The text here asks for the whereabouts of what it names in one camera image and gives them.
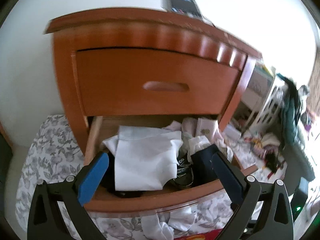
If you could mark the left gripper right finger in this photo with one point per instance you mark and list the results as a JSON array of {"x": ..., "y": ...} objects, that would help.
[{"x": 262, "y": 211}]

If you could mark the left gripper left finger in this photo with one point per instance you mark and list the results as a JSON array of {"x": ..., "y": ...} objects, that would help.
[{"x": 45, "y": 220}]

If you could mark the wooden drawer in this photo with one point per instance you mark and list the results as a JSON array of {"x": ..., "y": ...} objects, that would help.
[
  {"x": 149, "y": 202},
  {"x": 151, "y": 82}
]

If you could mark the white garment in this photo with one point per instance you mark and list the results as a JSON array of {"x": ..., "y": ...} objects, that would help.
[{"x": 145, "y": 158}]

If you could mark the navy embroidered sock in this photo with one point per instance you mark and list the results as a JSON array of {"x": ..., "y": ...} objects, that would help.
[{"x": 202, "y": 166}]

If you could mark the white hello kitty sock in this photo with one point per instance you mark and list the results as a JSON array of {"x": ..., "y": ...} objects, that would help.
[{"x": 163, "y": 226}]

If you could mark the red floral blanket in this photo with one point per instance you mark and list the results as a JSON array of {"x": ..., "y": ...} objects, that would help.
[{"x": 212, "y": 235}]

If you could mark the colourful toy pile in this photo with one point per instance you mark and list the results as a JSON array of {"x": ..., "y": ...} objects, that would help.
[{"x": 267, "y": 149}]

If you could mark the grey floral quilt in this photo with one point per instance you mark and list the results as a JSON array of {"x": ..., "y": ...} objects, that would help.
[{"x": 55, "y": 154}]

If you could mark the grey black underwear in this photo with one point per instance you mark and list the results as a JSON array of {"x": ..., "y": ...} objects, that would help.
[{"x": 185, "y": 176}]

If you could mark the pink pineapple sock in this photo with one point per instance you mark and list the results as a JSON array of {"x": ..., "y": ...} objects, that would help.
[{"x": 206, "y": 127}]

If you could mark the teal jacket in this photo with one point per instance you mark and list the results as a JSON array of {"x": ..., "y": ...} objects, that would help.
[{"x": 293, "y": 106}]

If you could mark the small white bedside shelf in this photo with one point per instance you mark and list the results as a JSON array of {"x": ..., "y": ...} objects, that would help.
[{"x": 257, "y": 90}]

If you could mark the wooden nightstand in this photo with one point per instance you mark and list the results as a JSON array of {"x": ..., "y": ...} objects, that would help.
[{"x": 136, "y": 28}]

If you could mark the black remote control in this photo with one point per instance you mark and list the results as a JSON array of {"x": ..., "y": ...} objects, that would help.
[{"x": 185, "y": 7}]

